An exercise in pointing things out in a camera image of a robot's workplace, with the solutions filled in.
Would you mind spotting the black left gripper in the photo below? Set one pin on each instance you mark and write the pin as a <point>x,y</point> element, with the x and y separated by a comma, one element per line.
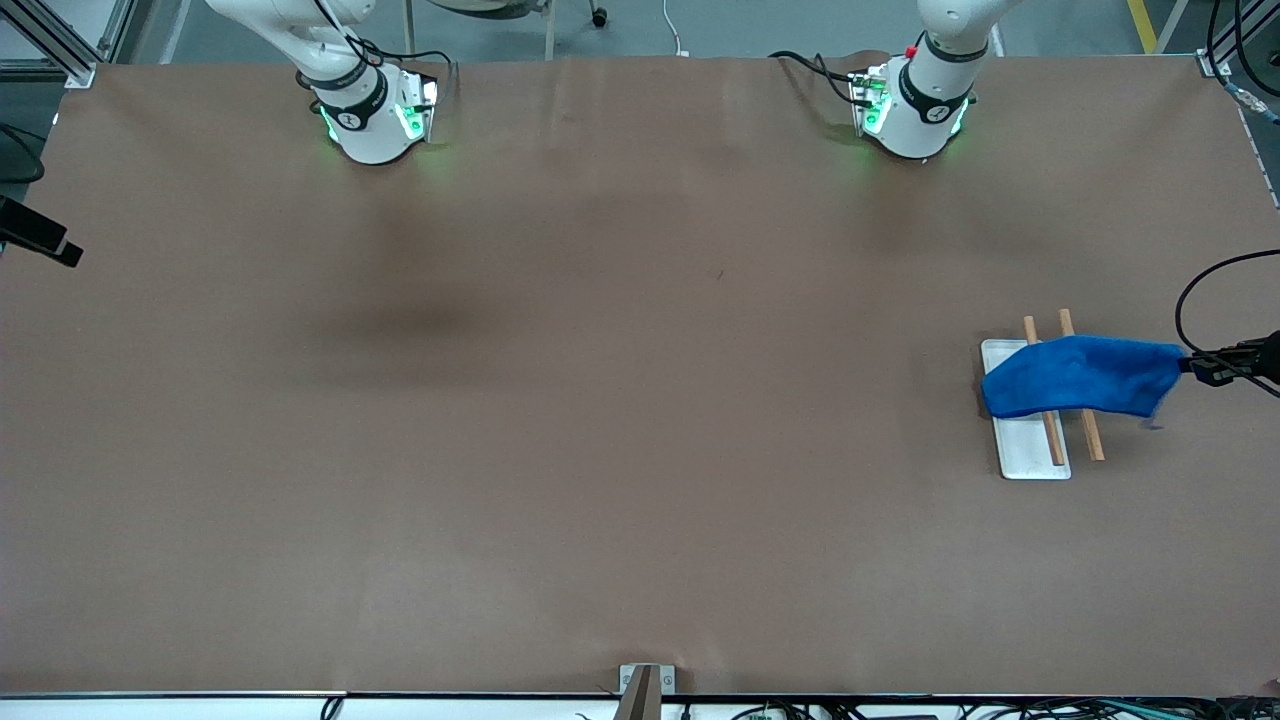
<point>1268,356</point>

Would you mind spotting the blue microfibre towel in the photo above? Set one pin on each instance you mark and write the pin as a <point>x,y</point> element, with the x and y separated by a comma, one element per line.
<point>1080,378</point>

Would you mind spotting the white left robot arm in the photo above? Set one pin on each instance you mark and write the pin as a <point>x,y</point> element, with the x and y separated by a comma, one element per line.
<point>915,125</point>

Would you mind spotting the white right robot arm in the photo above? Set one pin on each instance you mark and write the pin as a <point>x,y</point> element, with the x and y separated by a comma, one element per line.
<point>370,138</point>

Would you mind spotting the white towel rack wooden bars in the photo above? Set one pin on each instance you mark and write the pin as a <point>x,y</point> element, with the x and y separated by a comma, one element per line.
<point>1030,450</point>

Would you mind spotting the office chair base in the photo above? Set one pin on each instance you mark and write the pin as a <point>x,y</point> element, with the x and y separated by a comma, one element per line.
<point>548,30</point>

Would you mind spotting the aluminium frame profile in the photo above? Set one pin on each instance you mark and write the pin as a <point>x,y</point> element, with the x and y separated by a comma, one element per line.
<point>60,50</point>

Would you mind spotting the aluminium corner bracket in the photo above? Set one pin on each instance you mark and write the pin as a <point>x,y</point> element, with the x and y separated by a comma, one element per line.
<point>1213,65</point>

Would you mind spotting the white table edge rail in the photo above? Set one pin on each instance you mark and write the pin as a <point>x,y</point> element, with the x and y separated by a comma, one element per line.
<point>150,708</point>

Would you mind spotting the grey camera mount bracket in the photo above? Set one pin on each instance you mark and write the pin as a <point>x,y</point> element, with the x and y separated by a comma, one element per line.
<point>645,690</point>

